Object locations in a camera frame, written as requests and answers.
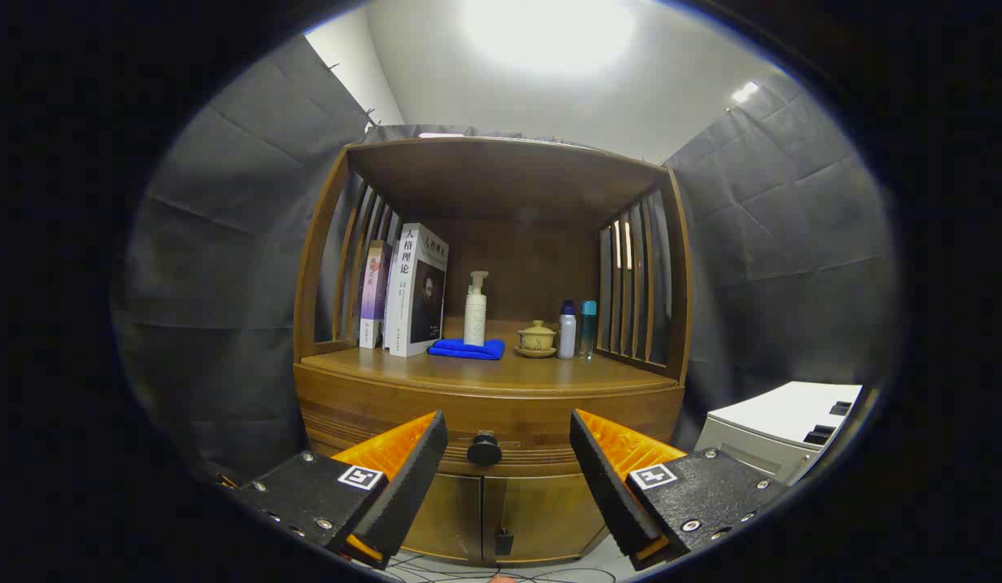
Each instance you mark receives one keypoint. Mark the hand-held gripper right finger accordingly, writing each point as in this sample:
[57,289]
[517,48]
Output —
[606,486]

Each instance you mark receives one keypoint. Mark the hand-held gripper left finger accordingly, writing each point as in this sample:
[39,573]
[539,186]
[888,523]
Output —
[411,478]

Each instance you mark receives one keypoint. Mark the black drawer knob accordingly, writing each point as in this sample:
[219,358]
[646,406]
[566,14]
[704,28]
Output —
[484,449]

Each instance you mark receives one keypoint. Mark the wooden drawer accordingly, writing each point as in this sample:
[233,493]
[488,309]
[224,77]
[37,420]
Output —
[509,417]

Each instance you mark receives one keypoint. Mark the wooden cabinet door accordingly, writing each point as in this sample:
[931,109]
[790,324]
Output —
[549,514]
[452,518]

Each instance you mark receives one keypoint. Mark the wooden countertop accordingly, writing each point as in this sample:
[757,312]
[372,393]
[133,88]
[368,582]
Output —
[533,372]

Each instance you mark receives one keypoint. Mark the wooden cabinet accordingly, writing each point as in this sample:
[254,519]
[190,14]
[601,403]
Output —
[500,186]

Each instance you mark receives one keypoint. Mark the folded blue cloth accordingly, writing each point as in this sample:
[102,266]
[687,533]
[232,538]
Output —
[468,351]

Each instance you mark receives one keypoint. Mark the white bottle with blue cap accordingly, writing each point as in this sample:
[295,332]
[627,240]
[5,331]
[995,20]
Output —
[566,332]

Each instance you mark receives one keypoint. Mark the clear bottle with teal cap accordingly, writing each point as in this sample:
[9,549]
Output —
[588,324]

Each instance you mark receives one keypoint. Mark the yellow lidded teacup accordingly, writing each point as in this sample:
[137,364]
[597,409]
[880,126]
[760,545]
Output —
[536,338]

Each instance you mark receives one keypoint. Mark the white pump bottle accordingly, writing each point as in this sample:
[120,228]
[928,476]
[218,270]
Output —
[475,320]

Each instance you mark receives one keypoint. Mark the thick white portrait book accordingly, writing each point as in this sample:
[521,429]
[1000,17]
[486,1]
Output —
[403,300]

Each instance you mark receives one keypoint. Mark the thin purple book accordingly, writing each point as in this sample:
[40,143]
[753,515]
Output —
[374,291]

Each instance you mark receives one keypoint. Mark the white plastic box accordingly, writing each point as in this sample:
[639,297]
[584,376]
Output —
[784,413]

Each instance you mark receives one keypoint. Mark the small ceiling light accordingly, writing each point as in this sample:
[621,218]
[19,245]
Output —
[744,91]

